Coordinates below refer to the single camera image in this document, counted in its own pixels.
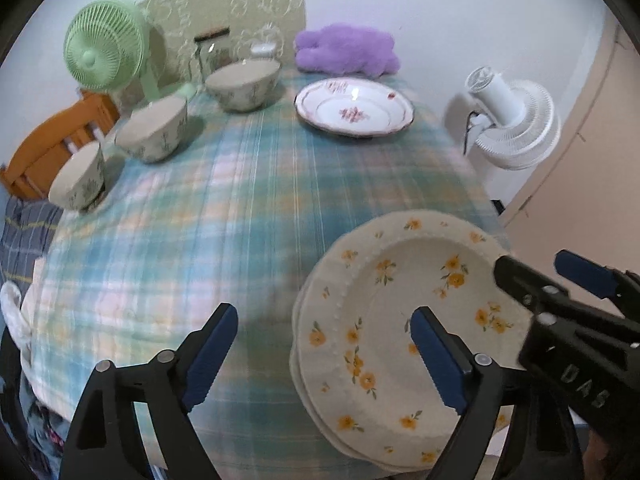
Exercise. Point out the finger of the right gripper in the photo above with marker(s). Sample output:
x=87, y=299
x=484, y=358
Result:
x=590, y=356
x=620, y=287

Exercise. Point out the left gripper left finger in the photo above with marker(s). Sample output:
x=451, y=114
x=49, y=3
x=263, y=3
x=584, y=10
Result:
x=104, y=441

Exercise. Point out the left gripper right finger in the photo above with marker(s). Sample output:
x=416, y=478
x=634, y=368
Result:
x=542, y=441

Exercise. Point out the floral bowl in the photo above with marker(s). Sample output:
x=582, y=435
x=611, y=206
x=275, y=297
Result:
x=154, y=132
x=244, y=86
x=80, y=180

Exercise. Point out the cream door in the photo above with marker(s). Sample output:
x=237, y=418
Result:
x=585, y=198

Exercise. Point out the pink white crumpled cloth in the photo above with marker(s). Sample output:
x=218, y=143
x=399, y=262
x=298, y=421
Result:
x=19, y=309

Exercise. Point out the white standing fan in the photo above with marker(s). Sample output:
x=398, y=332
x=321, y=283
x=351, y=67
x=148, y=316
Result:
x=514, y=124

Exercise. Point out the grey plaid pillow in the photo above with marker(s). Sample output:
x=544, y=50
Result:
x=28, y=231

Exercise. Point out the plaid tablecloth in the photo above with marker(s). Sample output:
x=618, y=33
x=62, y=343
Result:
x=240, y=213

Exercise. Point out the wooden bed headboard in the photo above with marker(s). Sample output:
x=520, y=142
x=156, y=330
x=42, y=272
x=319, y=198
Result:
x=46, y=150

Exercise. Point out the red floral plate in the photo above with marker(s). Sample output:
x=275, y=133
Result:
x=354, y=107

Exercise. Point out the purple plush toy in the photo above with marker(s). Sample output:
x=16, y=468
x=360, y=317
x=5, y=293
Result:
x=342, y=49

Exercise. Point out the green desk fan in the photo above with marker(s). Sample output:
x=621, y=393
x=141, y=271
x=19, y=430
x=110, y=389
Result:
x=107, y=47

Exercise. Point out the glass jar dark lid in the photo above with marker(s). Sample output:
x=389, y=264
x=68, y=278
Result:
x=213, y=50

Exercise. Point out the cotton swab container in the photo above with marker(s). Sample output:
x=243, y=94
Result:
x=267, y=42

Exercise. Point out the patterned cardboard sheet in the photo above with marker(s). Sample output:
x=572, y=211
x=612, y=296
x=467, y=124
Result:
x=175, y=24

